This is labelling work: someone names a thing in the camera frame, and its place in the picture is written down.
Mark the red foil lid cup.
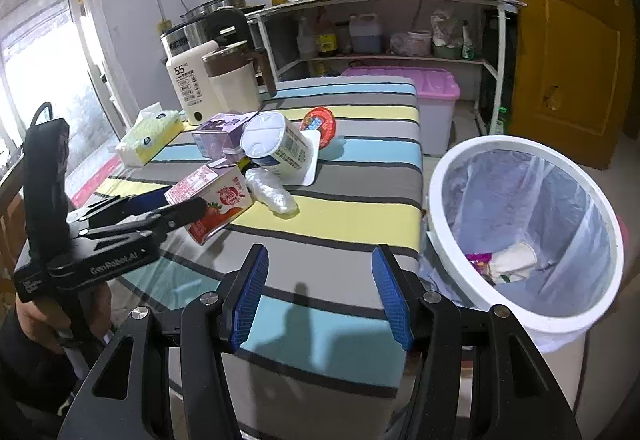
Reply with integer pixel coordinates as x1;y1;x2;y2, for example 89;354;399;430
299;106;337;149

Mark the dark liquid plastic jug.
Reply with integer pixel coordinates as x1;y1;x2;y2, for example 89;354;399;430
348;14;384;54

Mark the beige brown cup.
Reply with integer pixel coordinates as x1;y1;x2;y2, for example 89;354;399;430
201;42;264;114

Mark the strawberry milk carton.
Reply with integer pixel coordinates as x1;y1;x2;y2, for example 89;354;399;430
165;159;255;246

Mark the yellow wooden door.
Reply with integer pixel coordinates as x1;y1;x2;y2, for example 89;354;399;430
504;0;637;171

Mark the steel pot with lid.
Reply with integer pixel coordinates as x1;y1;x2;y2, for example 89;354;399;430
180;0;249;21

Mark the purple drink carton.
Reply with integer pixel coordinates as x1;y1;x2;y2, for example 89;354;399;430
192;111;261;159

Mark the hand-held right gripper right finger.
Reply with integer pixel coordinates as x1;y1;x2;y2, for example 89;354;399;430
370;243;583;440

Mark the white trash bin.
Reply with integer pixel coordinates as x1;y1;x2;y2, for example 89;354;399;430
424;135;627;357

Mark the white electric water dispenser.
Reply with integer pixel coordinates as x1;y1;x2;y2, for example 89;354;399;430
166;40;221;126

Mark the colourful snack wrapper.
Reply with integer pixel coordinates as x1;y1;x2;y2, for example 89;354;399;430
464;253;497;282

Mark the yellow label bottle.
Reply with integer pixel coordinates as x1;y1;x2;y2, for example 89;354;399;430
316;15;337;58

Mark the clear plastic bag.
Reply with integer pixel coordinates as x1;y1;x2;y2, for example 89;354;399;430
245;167;299;217

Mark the clear plastic bottle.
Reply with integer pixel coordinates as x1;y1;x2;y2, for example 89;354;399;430
297;18;318;60

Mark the stainless steel cooker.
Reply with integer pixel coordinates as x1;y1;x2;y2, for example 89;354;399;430
160;18;211;58

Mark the pink plastic bag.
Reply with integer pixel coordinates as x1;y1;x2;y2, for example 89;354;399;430
389;31;434;58

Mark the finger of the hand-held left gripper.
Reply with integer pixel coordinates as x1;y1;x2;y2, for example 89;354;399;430
74;185;174;228
69;197;209;243

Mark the person's left hand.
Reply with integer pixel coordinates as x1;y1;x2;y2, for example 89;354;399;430
15;279;113;350

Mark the striped tablecloth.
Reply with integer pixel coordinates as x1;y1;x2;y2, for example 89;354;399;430
15;75;426;431

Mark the white paper cup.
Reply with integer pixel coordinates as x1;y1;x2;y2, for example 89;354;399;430
491;242;539;282

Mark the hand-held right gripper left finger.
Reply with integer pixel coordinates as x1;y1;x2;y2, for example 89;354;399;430
57;243;271;440

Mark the green tissue pack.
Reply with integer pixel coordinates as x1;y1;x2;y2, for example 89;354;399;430
115;110;184;167

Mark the white blue carton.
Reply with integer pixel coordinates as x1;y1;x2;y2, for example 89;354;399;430
240;111;322;186

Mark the small green bottle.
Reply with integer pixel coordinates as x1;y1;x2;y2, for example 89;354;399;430
460;20;476;60

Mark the white plastic bag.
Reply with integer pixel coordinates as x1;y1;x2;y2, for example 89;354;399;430
430;10;464;49

